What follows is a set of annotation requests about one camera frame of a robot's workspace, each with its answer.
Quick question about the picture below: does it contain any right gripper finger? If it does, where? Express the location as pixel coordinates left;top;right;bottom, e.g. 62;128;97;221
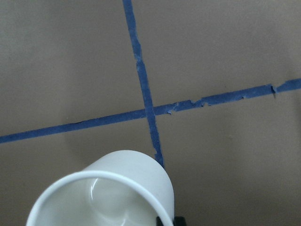
155;210;187;226

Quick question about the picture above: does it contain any white smiley face mug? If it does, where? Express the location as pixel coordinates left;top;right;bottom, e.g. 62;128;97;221
26;150;174;226

